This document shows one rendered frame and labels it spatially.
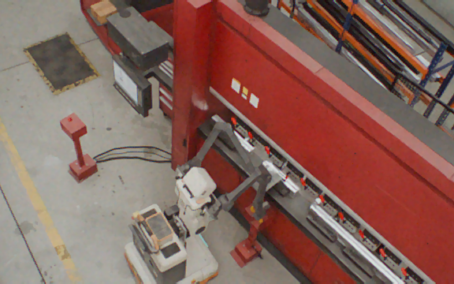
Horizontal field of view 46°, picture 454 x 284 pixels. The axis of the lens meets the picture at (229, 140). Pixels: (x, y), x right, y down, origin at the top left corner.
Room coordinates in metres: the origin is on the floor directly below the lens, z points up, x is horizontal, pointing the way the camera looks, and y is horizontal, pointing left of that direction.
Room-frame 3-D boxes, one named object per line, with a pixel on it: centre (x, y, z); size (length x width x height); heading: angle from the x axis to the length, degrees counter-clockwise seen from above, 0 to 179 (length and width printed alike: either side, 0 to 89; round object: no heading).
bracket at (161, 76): (3.28, 0.74, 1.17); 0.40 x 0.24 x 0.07; 50
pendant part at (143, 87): (2.99, 0.86, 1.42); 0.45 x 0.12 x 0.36; 47
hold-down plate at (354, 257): (1.98, -1.18, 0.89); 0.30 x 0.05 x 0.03; 50
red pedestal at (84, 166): (2.96, 1.46, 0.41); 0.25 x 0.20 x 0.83; 140
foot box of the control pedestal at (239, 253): (2.33, -0.33, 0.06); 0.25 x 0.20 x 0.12; 134
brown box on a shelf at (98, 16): (4.28, 1.51, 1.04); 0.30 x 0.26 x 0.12; 40
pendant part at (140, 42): (3.09, 0.84, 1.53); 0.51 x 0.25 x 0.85; 47
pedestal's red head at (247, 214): (2.35, -0.35, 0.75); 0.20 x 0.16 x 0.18; 44
